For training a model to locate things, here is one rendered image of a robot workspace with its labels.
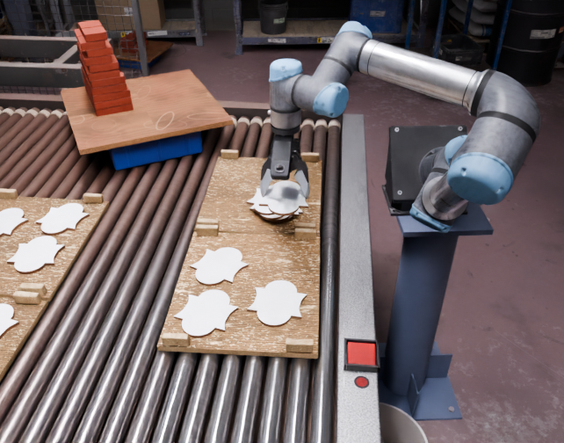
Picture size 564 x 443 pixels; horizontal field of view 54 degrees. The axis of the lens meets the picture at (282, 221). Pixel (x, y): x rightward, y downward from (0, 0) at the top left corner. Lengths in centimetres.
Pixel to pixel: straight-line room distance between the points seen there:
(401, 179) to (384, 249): 131
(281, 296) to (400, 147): 65
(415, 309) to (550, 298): 110
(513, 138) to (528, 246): 214
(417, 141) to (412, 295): 53
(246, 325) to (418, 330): 92
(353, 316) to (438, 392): 111
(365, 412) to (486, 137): 58
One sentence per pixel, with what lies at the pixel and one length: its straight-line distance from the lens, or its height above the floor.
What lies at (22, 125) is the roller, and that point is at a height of 91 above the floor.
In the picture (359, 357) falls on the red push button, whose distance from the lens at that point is 122.
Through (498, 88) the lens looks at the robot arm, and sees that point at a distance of 116.
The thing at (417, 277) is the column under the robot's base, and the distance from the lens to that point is 188.
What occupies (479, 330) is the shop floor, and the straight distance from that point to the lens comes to 267.
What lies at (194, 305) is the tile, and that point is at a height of 94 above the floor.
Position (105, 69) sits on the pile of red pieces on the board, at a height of 119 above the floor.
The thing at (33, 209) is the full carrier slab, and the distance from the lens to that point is 177.
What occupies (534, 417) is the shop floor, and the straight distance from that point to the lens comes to 244.
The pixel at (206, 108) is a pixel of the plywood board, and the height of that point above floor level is 104.
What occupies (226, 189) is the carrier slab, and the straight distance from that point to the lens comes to 171.
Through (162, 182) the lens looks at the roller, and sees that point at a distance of 181.
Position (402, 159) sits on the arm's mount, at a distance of 172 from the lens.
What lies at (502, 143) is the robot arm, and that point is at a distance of 110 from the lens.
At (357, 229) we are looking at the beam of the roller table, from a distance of 158.
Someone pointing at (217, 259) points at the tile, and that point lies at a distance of 143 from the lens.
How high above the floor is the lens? 186
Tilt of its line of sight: 36 degrees down
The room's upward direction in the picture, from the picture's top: straight up
